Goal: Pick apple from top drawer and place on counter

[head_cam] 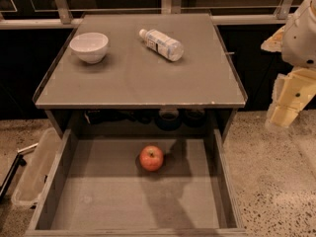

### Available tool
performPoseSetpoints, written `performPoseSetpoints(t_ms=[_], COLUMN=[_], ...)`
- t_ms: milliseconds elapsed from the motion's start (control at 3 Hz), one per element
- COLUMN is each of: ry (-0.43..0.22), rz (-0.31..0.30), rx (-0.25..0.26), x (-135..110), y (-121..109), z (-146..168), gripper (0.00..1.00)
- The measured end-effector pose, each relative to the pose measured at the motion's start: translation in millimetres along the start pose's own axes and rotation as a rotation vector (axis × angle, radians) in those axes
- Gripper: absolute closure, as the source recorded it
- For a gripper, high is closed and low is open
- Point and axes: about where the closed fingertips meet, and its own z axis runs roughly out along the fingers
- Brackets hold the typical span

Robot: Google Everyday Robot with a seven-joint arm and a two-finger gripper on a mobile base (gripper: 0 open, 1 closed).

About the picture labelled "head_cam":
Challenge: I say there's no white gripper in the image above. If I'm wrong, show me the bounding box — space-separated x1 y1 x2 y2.
261 0 316 127

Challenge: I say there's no red apple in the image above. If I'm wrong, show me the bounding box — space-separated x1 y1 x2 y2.
139 145 164 172

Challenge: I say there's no grey cabinet counter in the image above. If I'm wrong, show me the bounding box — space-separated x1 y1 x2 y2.
34 14 247 133

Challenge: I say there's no open grey top drawer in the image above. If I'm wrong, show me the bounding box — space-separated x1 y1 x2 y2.
25 130 247 237

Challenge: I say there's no clear plastic water bottle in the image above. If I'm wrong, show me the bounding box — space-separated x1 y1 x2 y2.
139 29 184 62

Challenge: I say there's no white ceramic bowl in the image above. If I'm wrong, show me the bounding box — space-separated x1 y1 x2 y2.
69 33 109 64

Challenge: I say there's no black metal stand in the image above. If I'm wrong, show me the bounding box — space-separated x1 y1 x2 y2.
0 143 38 202

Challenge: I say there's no clear plastic bin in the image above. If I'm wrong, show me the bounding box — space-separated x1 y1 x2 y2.
11 128 61 207

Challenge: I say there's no metal railing frame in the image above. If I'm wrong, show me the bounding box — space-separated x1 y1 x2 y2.
0 0 303 29

